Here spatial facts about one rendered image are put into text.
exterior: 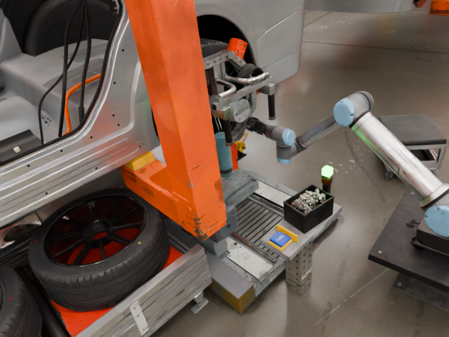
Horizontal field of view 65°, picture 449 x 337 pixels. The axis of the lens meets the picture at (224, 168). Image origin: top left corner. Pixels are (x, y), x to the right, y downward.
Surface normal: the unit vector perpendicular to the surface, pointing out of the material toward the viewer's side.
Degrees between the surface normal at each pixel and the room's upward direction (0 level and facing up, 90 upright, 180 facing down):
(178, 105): 90
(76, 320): 0
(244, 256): 0
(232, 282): 0
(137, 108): 90
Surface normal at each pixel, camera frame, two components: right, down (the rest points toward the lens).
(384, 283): -0.11, -0.82
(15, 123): 0.50, -0.20
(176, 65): 0.69, 0.34
